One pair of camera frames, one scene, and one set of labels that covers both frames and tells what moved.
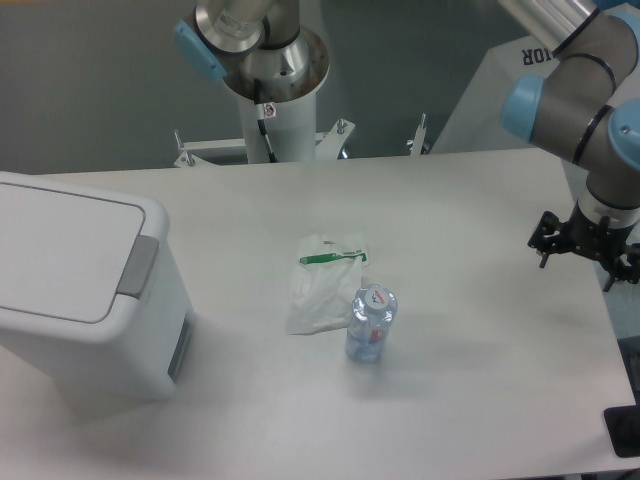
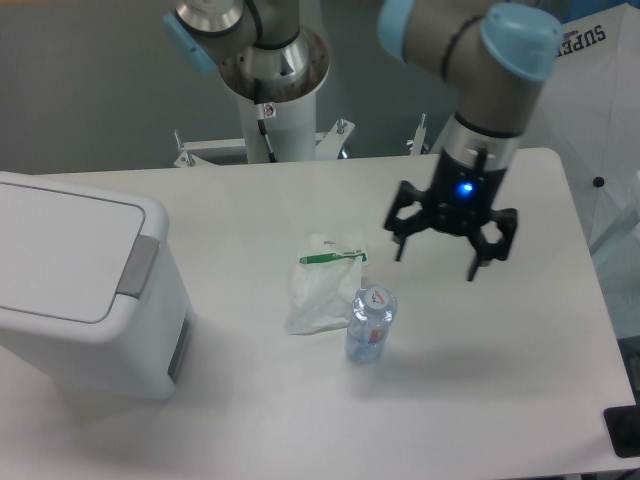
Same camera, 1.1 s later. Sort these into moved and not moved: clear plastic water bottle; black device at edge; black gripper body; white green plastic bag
Moved: black gripper body
Not moved: white green plastic bag; clear plastic water bottle; black device at edge
